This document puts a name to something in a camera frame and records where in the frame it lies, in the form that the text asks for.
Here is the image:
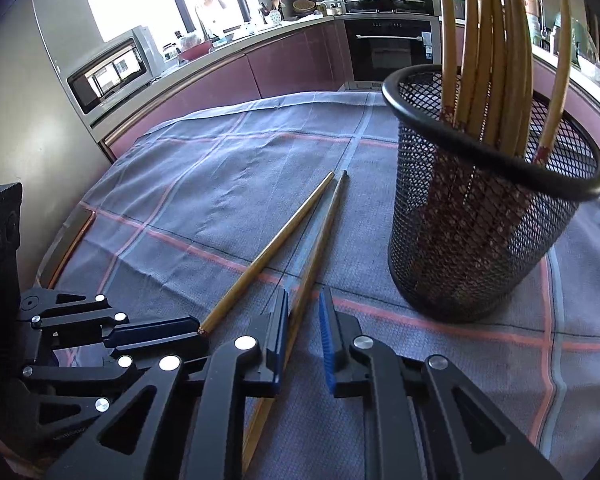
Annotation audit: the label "red basin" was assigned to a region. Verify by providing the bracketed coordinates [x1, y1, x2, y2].
[179, 39, 215, 61]

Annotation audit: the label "pink lower cabinets under window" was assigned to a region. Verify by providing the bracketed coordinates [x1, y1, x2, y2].
[87, 19, 351, 161]

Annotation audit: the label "bamboo chopstick with patterned end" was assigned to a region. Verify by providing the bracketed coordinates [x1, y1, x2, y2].
[199, 171, 337, 336]
[240, 170, 350, 473]

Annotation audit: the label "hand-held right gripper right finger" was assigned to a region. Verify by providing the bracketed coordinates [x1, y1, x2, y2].
[318, 287, 563, 480]

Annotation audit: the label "pink peninsula counter cabinets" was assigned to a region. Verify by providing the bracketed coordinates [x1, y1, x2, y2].
[530, 45, 600, 161]

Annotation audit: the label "black mesh utensil holder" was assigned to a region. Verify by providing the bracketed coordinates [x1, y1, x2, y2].
[381, 64, 600, 323]

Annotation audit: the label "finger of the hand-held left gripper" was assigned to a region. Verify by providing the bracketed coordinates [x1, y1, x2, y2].
[20, 290, 208, 361]
[22, 354, 156, 431]

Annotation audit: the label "black built-in oven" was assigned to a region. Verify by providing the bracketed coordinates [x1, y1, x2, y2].
[344, 17, 442, 83]

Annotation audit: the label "blue plaid cloth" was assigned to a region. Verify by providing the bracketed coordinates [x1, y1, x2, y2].
[35, 91, 600, 480]

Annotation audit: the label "silver microwave oven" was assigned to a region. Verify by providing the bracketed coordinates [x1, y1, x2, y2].
[66, 25, 167, 116]

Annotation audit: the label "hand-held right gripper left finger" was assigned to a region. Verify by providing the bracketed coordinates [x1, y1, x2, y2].
[45, 287, 291, 480]

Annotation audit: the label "bundle of bamboo chopsticks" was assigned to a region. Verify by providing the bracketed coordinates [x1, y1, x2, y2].
[437, 0, 573, 166]

